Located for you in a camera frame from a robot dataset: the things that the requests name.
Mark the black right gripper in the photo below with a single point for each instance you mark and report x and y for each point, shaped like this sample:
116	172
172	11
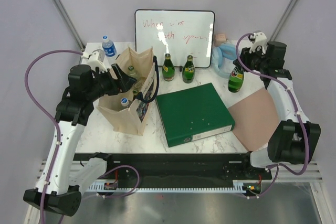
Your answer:
245	55

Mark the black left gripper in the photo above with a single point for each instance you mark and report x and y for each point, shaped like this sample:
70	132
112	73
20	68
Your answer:
123	83

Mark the clear glass bottle green cap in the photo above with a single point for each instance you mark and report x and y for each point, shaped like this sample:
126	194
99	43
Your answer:
132	72

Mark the beige canvas tote bag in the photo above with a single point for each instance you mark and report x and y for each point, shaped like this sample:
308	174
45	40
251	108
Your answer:
133	120

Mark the blue-label water bottle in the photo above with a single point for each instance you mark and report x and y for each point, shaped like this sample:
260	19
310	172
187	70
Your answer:
108	46
125	103

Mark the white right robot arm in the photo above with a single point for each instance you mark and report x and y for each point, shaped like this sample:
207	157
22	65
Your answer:
295	138

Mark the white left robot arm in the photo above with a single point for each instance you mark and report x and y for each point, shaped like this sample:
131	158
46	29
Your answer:
57	190

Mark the small pink cube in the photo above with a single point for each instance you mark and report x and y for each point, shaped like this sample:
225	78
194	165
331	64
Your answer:
219	39

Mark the pink cardboard sheet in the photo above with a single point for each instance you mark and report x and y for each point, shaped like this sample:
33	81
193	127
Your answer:
256	119

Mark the white dry-erase board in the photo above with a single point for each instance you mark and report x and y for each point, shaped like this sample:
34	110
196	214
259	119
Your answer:
176	32

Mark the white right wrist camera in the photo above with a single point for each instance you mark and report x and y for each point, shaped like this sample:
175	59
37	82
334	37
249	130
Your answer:
258	40

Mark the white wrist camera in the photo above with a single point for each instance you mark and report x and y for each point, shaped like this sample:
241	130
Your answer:
95	60
258	40

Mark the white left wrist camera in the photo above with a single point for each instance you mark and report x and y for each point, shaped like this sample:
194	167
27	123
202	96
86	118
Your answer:
95	60

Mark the green ring binder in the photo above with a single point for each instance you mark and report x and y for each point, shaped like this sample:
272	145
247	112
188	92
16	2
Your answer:
193	114

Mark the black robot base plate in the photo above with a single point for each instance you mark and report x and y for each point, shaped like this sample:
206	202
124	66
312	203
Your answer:
183	170

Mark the white slotted cable duct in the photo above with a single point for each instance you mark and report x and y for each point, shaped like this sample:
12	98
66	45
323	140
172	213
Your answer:
104	186

